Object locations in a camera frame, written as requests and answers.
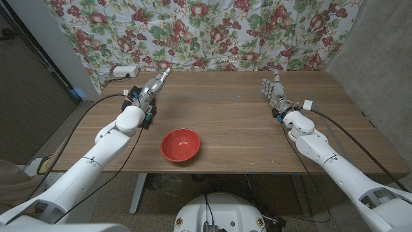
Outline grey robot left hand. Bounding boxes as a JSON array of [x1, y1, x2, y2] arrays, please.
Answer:
[[132, 68, 172, 113]]

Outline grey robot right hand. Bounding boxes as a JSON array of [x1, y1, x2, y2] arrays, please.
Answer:
[[261, 69, 294, 117]]

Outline black shorts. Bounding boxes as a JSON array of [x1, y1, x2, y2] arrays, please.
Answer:
[[121, 85, 158, 130]]

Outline red bowl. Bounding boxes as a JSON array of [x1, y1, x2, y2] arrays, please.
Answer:
[[160, 128, 201, 163]]

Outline white power strip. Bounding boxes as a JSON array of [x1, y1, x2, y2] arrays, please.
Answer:
[[112, 66, 140, 78]]

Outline blue tape piece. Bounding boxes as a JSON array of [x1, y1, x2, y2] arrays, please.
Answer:
[[69, 87, 88, 100]]

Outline floral fruit print backdrop cloth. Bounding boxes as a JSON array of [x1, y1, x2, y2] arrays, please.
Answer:
[[41, 0, 363, 93]]

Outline clear plastic bag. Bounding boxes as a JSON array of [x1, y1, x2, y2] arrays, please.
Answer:
[[151, 173, 185, 197]]

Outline grey table leg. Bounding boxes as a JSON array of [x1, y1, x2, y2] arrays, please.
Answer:
[[291, 173, 312, 218], [129, 173, 148, 215]]

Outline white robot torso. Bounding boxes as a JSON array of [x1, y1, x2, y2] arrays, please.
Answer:
[[173, 192, 267, 232]]

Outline yellow and black tool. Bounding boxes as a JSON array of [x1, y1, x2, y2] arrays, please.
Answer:
[[36, 155, 52, 176]]

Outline white robot head rim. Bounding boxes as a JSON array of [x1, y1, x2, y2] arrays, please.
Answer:
[[0, 223, 131, 232]]

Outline person in brown clothing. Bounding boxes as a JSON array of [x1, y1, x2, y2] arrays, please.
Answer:
[[0, 158, 48, 215]]

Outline black power strip cord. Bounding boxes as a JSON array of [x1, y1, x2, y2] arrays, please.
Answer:
[[102, 73, 131, 91]]

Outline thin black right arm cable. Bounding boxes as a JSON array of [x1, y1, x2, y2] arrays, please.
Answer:
[[280, 122, 332, 224]]

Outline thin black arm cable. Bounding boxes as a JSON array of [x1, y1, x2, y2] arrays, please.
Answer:
[[53, 127, 144, 224], [280, 122, 332, 224]]

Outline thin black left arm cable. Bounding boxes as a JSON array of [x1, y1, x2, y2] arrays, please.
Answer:
[[53, 127, 144, 224]]

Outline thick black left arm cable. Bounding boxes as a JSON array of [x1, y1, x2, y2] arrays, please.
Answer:
[[25, 92, 129, 202]]

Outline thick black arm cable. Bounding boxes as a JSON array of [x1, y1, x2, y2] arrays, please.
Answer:
[[25, 92, 129, 202], [311, 108, 411, 193]]

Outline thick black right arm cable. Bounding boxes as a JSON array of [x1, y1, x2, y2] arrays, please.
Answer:
[[311, 108, 411, 193]]

